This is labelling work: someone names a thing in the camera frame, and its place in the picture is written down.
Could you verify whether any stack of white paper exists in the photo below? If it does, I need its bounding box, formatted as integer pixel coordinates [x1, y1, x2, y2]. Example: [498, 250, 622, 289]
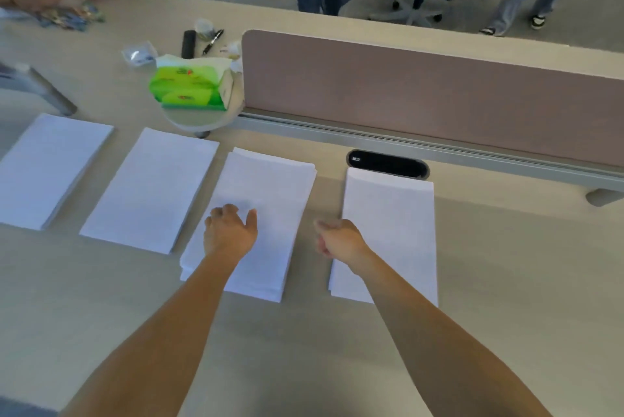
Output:
[79, 127, 220, 256]
[0, 113, 115, 231]
[328, 167, 439, 308]
[179, 147, 318, 304]

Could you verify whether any pile of colourful small pieces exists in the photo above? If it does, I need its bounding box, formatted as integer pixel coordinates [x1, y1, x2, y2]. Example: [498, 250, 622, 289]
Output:
[35, 2, 106, 32]

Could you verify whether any black oval cable grommet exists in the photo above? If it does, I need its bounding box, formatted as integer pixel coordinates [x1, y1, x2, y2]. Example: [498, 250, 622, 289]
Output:
[346, 149, 431, 181]

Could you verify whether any green tissue pack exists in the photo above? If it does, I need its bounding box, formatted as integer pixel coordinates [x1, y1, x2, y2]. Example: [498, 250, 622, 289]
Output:
[149, 54, 236, 112]

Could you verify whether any person's left hand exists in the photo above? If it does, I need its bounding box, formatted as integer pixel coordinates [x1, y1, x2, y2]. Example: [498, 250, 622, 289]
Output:
[203, 204, 258, 262]

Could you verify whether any black pen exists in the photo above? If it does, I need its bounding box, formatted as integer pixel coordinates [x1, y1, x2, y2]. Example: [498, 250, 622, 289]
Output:
[202, 29, 225, 56]

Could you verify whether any round grey shelf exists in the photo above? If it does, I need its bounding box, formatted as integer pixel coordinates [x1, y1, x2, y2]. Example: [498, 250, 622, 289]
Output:
[160, 72, 245, 139]

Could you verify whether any person's right forearm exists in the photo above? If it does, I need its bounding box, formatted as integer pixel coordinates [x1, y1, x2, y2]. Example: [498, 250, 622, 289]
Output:
[348, 248, 554, 417]

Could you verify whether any person's left forearm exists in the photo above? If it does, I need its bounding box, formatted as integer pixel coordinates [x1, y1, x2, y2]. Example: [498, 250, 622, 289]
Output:
[61, 252, 238, 417]

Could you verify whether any brown desk divider panel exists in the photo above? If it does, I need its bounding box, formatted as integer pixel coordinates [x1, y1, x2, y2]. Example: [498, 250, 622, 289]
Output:
[241, 29, 624, 168]

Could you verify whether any person's right hand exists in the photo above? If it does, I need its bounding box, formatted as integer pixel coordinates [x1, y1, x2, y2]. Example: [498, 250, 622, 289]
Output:
[313, 218, 374, 269]

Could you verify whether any clear plastic bag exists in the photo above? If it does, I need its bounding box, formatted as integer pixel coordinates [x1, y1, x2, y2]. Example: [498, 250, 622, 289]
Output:
[120, 40, 159, 67]

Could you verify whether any grey divider rail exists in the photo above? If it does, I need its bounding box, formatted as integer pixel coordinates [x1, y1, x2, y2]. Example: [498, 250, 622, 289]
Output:
[234, 108, 624, 208]

